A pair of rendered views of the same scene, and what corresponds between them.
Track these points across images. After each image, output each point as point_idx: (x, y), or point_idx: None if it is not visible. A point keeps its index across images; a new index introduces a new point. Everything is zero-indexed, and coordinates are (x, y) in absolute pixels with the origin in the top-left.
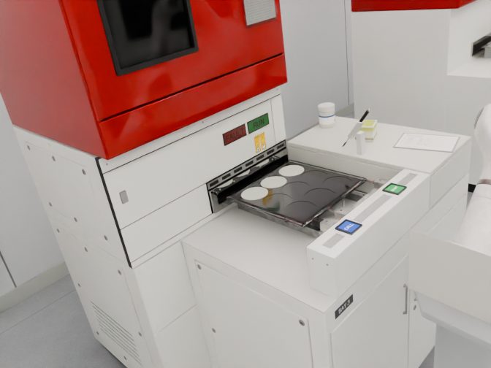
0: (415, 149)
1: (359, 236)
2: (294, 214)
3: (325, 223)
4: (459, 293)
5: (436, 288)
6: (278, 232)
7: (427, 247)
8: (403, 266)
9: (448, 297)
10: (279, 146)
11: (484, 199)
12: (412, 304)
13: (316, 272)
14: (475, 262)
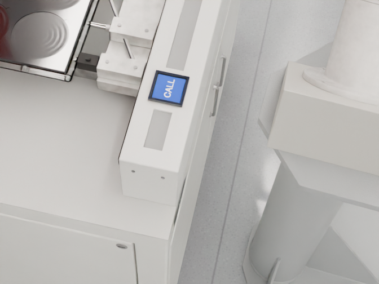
0: None
1: (195, 105)
2: (35, 53)
3: (107, 67)
4: (348, 152)
5: (314, 147)
6: (6, 83)
7: (311, 109)
8: (215, 67)
9: (330, 155)
10: None
11: (377, 8)
12: (215, 93)
13: (139, 183)
14: None
